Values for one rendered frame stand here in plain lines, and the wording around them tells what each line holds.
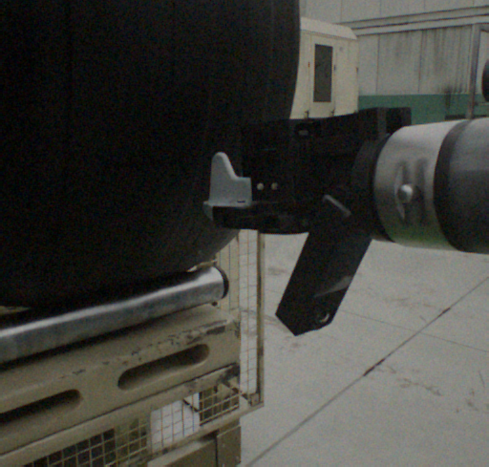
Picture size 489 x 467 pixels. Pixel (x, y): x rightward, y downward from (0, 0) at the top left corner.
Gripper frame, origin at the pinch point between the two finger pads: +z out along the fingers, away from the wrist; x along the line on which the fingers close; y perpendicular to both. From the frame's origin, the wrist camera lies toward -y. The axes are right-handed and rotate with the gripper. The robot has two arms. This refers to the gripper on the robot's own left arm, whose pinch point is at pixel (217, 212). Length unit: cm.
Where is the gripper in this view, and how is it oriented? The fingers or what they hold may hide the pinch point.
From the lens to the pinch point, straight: 48.7
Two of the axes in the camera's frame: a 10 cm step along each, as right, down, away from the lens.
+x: -7.7, 1.4, -6.3
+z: -6.3, -0.4, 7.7
